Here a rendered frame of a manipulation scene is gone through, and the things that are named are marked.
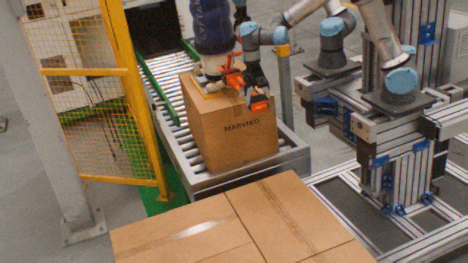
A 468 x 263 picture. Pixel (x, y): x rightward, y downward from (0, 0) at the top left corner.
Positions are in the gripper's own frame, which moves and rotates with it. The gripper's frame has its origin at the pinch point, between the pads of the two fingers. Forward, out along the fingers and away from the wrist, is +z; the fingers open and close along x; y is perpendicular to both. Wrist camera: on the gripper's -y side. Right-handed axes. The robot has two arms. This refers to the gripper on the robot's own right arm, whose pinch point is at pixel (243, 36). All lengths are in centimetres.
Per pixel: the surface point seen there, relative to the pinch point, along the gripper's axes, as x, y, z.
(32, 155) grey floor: -171, -130, 109
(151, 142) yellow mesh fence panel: -70, -7, 59
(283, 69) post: 20.9, 10.2, 23.2
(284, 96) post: 20.1, 9.9, 43.0
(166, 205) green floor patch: -72, 1, 108
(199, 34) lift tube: -35, 35, -19
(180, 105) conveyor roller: -41, -43, 56
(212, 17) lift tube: -28, 40, -27
